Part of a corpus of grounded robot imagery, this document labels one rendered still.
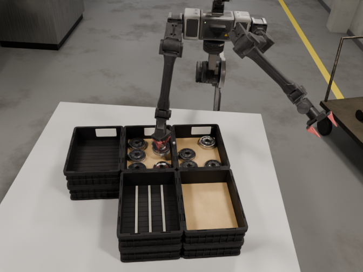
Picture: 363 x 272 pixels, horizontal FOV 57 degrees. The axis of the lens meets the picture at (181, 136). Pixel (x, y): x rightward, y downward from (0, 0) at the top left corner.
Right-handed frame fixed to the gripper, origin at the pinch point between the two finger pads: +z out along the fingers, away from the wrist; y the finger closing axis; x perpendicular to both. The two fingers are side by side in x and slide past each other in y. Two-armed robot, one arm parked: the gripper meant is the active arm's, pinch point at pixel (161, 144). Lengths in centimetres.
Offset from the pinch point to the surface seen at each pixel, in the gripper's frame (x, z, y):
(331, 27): 71, 108, 512
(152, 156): 4.8, 10.3, -3.1
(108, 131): 35.0, 3.9, -10.6
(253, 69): 91, 107, 284
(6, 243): 21, 20, -89
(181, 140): 1.8, 11.2, 20.3
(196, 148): -9.9, 11.0, 21.5
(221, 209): -49, 9, -7
